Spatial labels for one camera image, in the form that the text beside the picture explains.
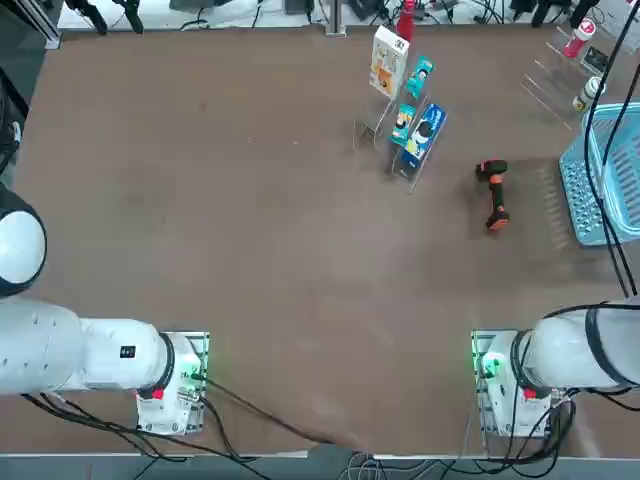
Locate small black box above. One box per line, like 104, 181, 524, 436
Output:
580, 46, 610, 75

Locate thick black cable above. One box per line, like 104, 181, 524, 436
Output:
199, 374, 351, 449

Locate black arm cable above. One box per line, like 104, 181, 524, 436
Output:
19, 392, 261, 464
583, 0, 640, 297

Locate red lidded can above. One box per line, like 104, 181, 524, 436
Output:
563, 18, 597, 60

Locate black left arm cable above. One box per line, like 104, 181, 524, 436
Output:
19, 392, 261, 464

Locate aluminium frame rail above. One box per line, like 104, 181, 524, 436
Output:
0, 0, 62, 50

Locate white cookie box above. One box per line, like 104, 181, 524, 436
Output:
368, 24, 411, 100

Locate clear acrylic stepped shelf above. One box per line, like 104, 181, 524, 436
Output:
519, 9, 640, 131
352, 47, 449, 194

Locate aluminium frame post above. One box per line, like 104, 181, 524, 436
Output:
324, 0, 349, 37

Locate black right base cable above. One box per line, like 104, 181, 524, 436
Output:
494, 394, 579, 476

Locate orange black barcode scanner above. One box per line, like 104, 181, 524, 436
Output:
474, 158, 511, 232

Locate teal cartoon snack packet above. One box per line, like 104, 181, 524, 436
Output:
389, 103, 418, 147
404, 55, 436, 99

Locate green white lidded jar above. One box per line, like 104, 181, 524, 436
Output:
572, 76, 607, 114

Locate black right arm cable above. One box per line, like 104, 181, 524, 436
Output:
583, 0, 640, 297

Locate black power adapter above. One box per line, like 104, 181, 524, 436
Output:
347, 0, 389, 21

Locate light blue shopping basket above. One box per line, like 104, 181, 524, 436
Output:
558, 102, 640, 247

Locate blue Oreo cookie box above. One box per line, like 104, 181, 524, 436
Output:
400, 103, 448, 171

